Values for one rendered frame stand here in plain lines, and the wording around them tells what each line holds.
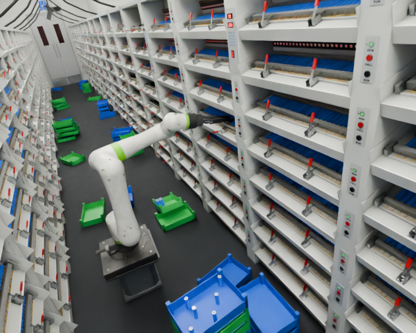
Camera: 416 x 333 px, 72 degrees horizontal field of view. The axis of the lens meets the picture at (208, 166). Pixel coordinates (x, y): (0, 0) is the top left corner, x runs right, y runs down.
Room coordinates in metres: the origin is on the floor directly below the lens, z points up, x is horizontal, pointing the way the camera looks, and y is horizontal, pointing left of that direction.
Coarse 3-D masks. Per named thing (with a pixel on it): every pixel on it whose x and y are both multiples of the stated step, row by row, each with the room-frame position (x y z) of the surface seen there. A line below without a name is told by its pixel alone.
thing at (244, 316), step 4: (244, 312) 0.80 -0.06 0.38; (248, 312) 0.80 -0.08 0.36; (240, 316) 0.78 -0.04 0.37; (244, 316) 0.79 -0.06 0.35; (248, 316) 0.80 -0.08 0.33; (232, 320) 0.80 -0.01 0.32; (236, 320) 0.77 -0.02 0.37; (240, 320) 0.78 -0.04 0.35; (244, 320) 0.79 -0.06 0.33; (172, 324) 0.81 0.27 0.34; (228, 324) 0.78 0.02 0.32; (232, 324) 0.76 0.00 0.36; (236, 324) 0.77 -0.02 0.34; (240, 324) 0.78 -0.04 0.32; (176, 328) 0.77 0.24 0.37; (224, 328) 0.74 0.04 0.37; (228, 328) 0.75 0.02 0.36; (232, 328) 0.76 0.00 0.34; (220, 332) 0.72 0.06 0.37; (224, 332) 0.73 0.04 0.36; (228, 332) 0.74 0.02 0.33
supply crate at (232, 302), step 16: (208, 288) 0.93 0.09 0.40; (224, 288) 0.91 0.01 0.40; (176, 304) 0.85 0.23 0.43; (192, 304) 0.86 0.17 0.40; (208, 304) 0.84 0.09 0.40; (224, 304) 0.83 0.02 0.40; (240, 304) 0.78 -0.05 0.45; (176, 320) 0.79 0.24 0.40; (192, 320) 0.78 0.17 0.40; (208, 320) 0.77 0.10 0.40; (224, 320) 0.74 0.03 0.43
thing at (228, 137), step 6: (198, 108) 2.05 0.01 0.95; (204, 108) 2.07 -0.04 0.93; (216, 108) 2.01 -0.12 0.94; (204, 126) 1.87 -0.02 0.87; (210, 126) 1.79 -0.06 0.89; (216, 126) 1.76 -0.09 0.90; (228, 132) 1.62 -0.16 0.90; (222, 138) 1.66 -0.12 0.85; (228, 138) 1.56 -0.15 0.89; (234, 138) 1.53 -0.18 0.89; (234, 144) 1.52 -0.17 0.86
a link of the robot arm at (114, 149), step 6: (114, 144) 1.46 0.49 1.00; (96, 150) 1.42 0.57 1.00; (102, 150) 1.41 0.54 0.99; (108, 150) 1.42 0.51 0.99; (114, 150) 1.42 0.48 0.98; (120, 150) 1.44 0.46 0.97; (90, 156) 1.39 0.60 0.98; (96, 156) 1.36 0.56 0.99; (114, 156) 1.41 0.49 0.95; (120, 156) 1.42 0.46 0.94; (90, 162) 1.37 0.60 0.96
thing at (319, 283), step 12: (252, 228) 1.39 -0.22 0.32; (264, 228) 1.37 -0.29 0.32; (264, 240) 1.28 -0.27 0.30; (276, 240) 1.25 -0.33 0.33; (288, 240) 1.20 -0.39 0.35; (276, 252) 1.18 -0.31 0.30; (288, 252) 1.15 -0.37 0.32; (300, 252) 1.10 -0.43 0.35; (288, 264) 1.09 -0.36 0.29; (300, 264) 1.06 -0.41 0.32; (312, 264) 1.02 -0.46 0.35; (300, 276) 1.01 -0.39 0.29; (312, 276) 0.97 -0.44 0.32; (324, 276) 0.94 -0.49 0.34; (312, 288) 0.93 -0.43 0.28; (324, 288) 0.90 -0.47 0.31; (324, 300) 0.87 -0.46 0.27
